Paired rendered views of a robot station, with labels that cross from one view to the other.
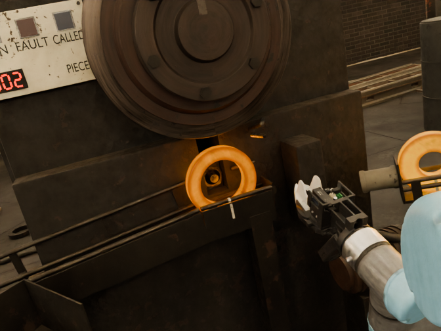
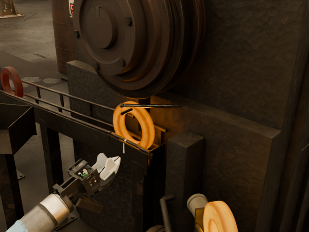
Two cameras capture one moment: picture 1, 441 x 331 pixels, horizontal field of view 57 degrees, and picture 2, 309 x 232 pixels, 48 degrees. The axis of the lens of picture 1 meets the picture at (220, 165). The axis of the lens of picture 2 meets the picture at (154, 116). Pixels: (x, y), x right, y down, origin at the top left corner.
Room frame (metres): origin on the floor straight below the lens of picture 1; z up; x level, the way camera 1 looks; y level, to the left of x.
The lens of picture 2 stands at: (0.43, -0.96, 1.32)
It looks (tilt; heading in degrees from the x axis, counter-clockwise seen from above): 25 degrees down; 57
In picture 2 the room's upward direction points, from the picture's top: 1 degrees clockwise
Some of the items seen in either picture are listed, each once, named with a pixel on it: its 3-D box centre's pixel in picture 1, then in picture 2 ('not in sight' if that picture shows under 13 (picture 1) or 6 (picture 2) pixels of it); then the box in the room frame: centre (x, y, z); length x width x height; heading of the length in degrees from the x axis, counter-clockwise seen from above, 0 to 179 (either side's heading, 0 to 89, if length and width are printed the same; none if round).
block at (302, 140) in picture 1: (304, 180); (184, 169); (1.04, -0.22, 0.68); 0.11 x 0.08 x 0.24; 15
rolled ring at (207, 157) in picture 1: (221, 181); (133, 126); (0.97, 0.01, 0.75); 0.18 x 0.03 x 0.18; 105
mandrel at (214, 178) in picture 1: (205, 171); not in sight; (1.12, 0.05, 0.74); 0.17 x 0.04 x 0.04; 15
